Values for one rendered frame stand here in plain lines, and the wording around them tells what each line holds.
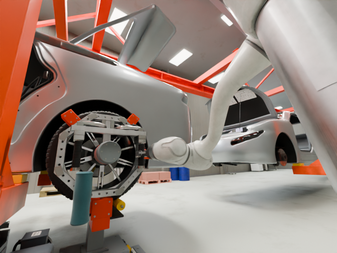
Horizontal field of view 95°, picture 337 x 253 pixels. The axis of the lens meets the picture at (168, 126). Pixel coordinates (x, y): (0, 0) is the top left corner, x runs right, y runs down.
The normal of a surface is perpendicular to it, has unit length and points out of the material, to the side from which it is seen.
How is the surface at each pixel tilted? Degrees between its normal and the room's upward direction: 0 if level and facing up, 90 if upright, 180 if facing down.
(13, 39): 90
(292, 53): 95
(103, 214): 90
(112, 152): 90
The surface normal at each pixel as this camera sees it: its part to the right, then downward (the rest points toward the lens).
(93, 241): 0.51, -0.22
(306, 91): -0.98, 0.09
